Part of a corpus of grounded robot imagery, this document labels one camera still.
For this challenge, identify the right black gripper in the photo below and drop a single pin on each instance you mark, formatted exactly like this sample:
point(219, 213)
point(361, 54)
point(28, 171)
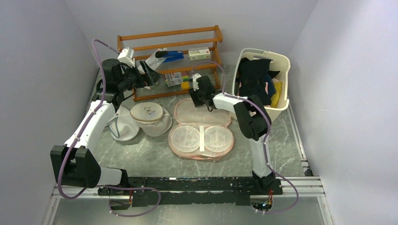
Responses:
point(193, 94)

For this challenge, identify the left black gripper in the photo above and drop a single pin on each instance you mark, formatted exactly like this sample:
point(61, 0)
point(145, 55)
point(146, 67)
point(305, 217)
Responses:
point(141, 78)

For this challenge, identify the floral mesh laundry bag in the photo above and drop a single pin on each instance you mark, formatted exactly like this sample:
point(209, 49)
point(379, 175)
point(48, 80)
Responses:
point(200, 134)

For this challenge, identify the black bra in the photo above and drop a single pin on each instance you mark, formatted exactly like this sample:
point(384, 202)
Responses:
point(251, 78)

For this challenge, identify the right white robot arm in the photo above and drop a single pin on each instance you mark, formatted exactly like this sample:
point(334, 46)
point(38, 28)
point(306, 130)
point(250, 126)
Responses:
point(253, 120)

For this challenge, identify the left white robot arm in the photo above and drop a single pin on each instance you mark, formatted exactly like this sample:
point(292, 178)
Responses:
point(73, 163)

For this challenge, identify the beige round laundry bag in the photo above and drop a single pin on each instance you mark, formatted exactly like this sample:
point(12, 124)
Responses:
point(154, 119)

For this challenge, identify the cream laundry basket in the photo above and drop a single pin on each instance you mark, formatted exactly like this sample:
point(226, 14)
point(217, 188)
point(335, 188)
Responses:
point(279, 63)

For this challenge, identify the clear plastic packet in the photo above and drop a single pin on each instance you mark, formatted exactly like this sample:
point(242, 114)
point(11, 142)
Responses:
point(153, 62)

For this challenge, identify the highlighter marker pack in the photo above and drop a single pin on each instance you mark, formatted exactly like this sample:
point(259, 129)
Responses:
point(173, 79)

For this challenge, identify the blue stapler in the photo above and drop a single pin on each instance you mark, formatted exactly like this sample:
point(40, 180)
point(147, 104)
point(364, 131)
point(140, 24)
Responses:
point(169, 56)

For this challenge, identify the wooden shelf rack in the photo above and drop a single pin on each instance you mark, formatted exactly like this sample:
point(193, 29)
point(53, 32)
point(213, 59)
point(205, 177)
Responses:
point(145, 45)

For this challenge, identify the white green box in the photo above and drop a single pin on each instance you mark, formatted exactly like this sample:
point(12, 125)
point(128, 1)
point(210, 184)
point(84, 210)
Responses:
point(199, 53)

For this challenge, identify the dark teal cloth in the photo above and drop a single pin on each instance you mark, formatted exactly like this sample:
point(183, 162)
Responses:
point(270, 89)

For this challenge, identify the yellow cloth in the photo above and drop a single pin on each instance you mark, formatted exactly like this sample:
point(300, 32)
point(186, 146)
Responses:
point(276, 96)

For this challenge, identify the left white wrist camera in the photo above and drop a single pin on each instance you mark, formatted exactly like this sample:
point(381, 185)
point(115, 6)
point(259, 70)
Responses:
point(126, 56)

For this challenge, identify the aluminium frame rail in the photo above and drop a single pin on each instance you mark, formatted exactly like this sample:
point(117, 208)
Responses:
point(303, 202)

